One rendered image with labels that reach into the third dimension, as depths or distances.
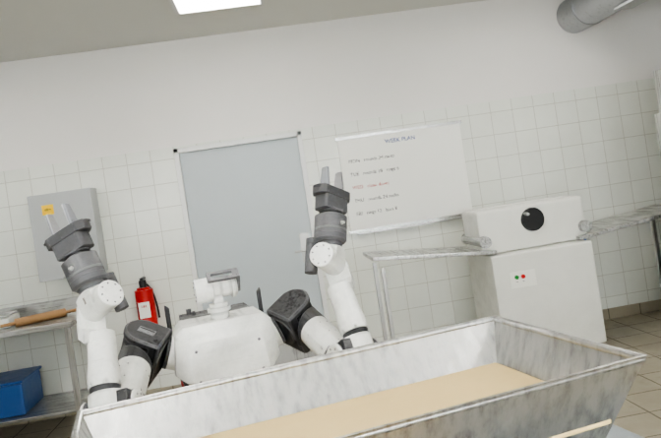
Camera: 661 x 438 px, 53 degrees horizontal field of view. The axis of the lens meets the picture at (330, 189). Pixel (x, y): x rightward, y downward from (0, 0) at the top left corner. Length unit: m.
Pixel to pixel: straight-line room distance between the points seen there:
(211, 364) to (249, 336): 0.12
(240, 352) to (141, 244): 4.11
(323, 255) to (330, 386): 0.85
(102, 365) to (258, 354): 0.41
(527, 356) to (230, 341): 1.02
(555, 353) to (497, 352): 0.13
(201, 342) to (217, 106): 4.17
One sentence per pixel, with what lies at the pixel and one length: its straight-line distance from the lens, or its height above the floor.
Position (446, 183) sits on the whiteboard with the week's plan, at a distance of 5.91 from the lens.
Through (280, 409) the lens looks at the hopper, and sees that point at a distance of 0.86.
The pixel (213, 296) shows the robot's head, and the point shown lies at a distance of 1.82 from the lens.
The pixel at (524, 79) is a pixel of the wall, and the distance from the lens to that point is 6.24.
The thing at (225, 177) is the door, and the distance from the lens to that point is 5.76.
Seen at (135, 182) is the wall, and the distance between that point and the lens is 5.82.
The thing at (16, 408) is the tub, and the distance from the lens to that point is 5.62.
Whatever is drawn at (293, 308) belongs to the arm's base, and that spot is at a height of 1.23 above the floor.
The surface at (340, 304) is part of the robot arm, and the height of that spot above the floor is 1.24.
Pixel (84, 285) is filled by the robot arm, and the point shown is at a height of 1.40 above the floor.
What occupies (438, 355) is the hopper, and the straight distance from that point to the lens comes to 0.93.
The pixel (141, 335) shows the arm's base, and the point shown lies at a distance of 1.81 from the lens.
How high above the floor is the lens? 1.53
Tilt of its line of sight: level
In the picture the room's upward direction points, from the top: 9 degrees counter-clockwise
